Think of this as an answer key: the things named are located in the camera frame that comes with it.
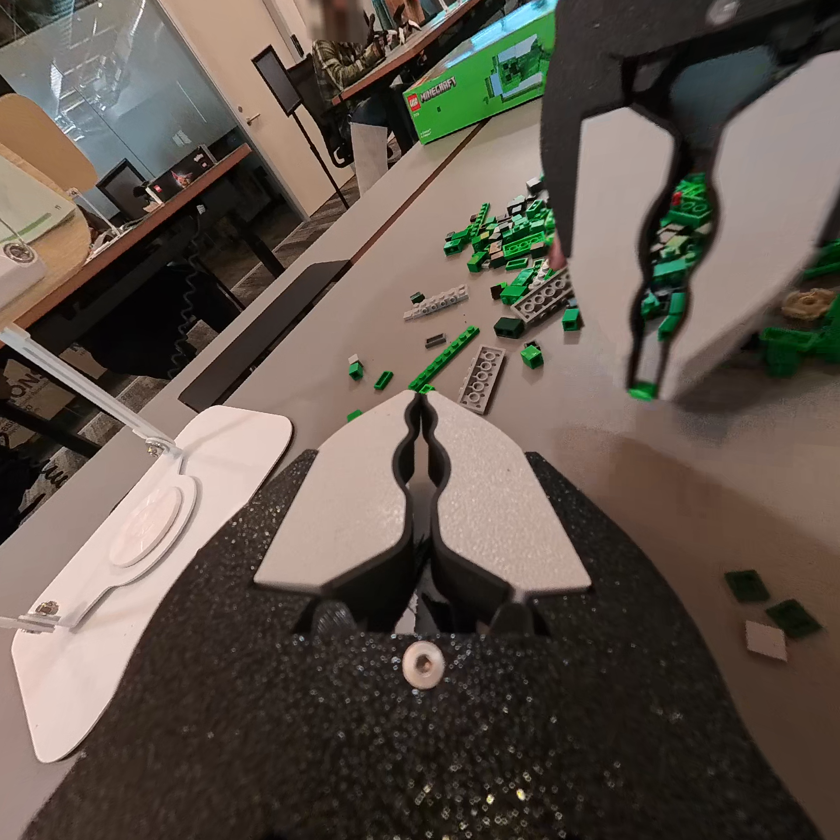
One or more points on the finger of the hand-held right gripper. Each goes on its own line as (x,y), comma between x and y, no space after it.
(761,229)
(610,216)

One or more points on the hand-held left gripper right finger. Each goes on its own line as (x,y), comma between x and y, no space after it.
(505,512)

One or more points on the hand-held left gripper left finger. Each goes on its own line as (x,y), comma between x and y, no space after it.
(328,512)

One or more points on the pile of green toy bricks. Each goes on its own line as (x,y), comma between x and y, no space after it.
(518,246)

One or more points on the small green brick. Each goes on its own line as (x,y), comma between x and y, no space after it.
(642,392)
(531,358)

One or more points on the tan round toy piece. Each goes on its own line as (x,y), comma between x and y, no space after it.
(807,304)

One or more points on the green toy brick box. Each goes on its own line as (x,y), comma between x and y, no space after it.
(472,85)

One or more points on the grey two-by-four plate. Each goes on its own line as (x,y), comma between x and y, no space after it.
(482,379)

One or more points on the green brick with white top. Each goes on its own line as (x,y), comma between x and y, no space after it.
(355,371)

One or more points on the dark green brick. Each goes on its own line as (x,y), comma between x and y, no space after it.
(508,328)

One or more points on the long green plate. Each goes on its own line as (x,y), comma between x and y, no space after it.
(443,359)

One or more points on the long grey studded brick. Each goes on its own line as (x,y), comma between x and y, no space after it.
(436,303)

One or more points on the dark green flat tile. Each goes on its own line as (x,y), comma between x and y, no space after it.
(747,586)
(794,618)

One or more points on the white flat stand base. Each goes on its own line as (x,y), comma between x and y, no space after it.
(79,643)

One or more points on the white flat tile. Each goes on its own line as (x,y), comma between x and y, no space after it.
(766,641)

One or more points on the black sign on stand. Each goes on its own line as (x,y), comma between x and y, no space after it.
(275,82)

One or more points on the brown cardboard box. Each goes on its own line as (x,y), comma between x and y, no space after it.
(29,394)

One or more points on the brown wooden table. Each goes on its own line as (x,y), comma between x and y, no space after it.
(184,190)

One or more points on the dark printed box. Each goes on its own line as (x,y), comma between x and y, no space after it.
(180,174)

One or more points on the black monitor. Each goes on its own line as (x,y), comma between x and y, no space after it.
(121,187)

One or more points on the white box device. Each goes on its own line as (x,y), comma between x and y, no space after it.
(19,275)

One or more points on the rounded wooden board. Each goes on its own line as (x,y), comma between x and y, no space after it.
(59,144)

